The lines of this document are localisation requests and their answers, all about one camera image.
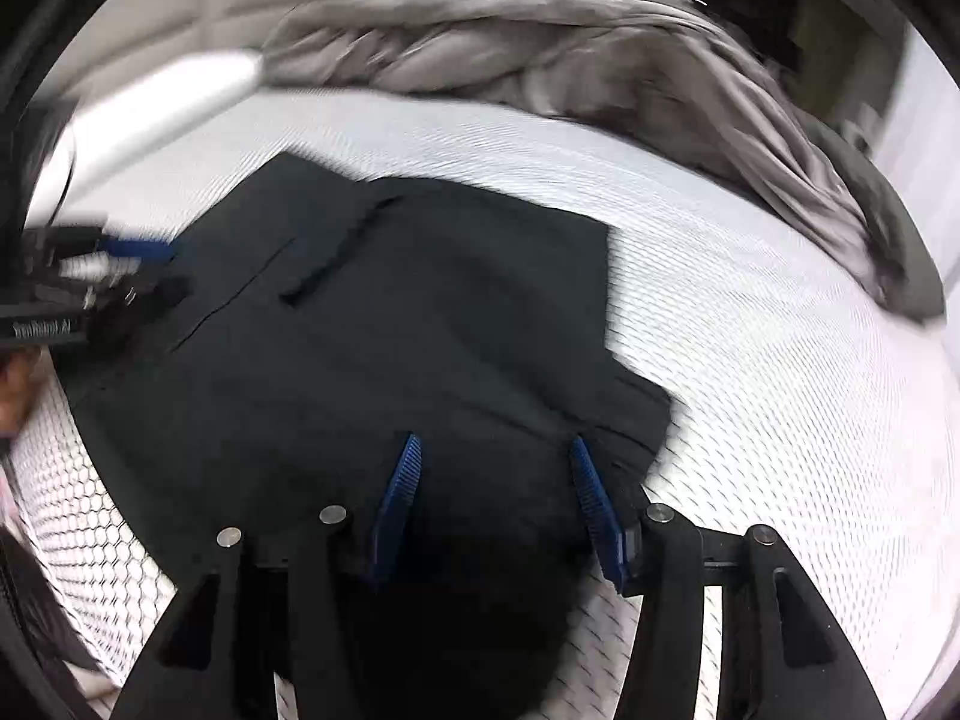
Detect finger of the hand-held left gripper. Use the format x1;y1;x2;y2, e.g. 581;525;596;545
71;235;178;275
82;276;194;343

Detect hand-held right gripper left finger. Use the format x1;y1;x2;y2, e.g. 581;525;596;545
112;433;422;720

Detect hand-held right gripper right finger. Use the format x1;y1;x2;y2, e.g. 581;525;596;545
568;435;890;720

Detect black pants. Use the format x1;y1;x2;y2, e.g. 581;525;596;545
64;150;676;720

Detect person's left hand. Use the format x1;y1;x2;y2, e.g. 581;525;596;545
0;351;43;437

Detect white pillow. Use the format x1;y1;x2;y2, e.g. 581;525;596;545
52;47;263;196

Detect white honeycomb mattress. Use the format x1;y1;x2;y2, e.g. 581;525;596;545
11;82;960;720

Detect grey duvet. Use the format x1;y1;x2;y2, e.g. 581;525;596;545
259;0;947;327

